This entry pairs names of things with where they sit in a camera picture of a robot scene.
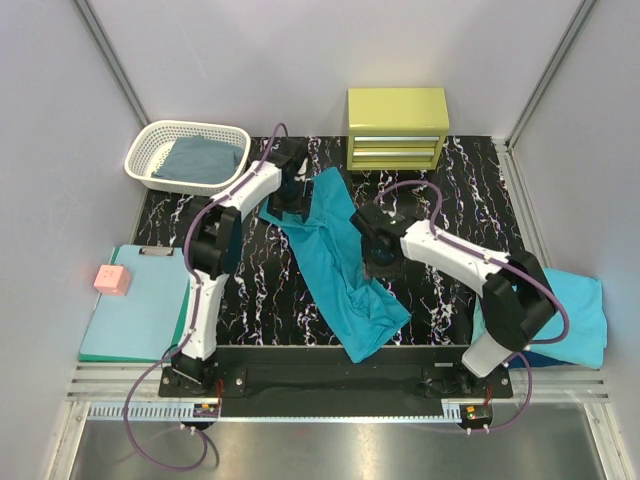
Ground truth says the yellow-green drawer cabinet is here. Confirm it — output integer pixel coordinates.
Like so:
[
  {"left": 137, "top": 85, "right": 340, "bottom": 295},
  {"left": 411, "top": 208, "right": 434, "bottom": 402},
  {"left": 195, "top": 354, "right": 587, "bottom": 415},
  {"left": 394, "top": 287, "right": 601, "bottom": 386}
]
[{"left": 347, "top": 87, "right": 450, "bottom": 171}]

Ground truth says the folded grey-blue t shirt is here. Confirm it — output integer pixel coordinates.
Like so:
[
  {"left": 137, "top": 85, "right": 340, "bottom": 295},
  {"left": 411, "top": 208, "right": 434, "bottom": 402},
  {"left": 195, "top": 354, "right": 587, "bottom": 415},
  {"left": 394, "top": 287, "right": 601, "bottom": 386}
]
[{"left": 152, "top": 135, "right": 244, "bottom": 184}]

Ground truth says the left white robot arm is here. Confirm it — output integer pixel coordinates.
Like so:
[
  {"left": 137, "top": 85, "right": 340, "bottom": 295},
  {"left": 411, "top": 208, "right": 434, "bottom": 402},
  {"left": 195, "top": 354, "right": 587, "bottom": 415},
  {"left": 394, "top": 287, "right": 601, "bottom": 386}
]
[{"left": 171, "top": 139, "right": 312, "bottom": 396}]

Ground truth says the white plastic laundry basket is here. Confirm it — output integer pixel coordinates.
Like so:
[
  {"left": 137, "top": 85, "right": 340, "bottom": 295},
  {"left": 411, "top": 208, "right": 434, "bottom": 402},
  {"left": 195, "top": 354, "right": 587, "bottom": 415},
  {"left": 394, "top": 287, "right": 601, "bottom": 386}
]
[{"left": 124, "top": 120, "right": 251, "bottom": 196}]

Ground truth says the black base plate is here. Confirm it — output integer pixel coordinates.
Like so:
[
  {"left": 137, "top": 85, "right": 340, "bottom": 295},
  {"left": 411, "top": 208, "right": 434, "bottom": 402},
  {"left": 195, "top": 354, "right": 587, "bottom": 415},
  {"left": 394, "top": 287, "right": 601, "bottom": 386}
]
[{"left": 159, "top": 346, "right": 513, "bottom": 422}]

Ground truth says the dark blue t shirt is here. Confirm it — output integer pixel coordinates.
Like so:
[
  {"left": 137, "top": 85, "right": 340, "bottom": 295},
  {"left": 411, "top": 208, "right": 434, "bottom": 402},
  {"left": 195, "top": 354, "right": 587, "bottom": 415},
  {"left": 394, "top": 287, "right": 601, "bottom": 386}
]
[{"left": 509, "top": 352, "right": 565, "bottom": 369}]

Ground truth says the light blue clipboard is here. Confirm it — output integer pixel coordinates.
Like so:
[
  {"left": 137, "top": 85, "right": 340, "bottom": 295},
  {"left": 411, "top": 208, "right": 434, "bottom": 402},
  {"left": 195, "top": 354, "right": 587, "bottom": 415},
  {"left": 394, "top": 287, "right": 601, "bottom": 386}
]
[{"left": 79, "top": 243, "right": 194, "bottom": 361}]

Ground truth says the pink cube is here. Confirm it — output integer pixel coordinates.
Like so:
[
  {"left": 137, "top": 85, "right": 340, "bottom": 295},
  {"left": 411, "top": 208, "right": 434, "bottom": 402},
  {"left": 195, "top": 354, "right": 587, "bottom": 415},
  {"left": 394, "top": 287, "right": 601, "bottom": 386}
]
[{"left": 94, "top": 264, "right": 131, "bottom": 296}]

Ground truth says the teal t shirt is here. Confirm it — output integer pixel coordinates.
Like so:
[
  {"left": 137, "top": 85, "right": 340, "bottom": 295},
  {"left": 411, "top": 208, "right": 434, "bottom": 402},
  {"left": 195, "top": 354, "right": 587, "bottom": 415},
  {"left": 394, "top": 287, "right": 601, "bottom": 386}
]
[{"left": 260, "top": 168, "right": 410, "bottom": 363}]

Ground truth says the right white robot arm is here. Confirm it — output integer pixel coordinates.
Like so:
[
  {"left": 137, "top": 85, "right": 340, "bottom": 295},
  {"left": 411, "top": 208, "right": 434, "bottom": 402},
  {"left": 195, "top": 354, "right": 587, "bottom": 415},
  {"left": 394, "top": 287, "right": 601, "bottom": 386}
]
[{"left": 350, "top": 204, "right": 559, "bottom": 397}]

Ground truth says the light blue t shirt pile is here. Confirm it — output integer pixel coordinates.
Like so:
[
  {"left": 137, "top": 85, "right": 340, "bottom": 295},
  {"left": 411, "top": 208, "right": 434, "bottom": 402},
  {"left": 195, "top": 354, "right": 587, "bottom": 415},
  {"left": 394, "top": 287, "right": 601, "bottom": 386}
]
[{"left": 472, "top": 267, "right": 609, "bottom": 371}]

